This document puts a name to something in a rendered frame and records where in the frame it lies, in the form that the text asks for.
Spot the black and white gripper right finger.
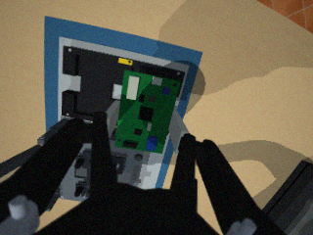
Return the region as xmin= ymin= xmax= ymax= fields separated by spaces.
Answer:
xmin=162 ymin=111 xmax=287 ymax=235

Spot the green circuit board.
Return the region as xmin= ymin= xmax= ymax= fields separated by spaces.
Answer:
xmin=114 ymin=70 xmax=180 ymax=154

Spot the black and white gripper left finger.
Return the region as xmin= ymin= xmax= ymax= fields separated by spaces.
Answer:
xmin=0 ymin=100 xmax=127 ymax=235

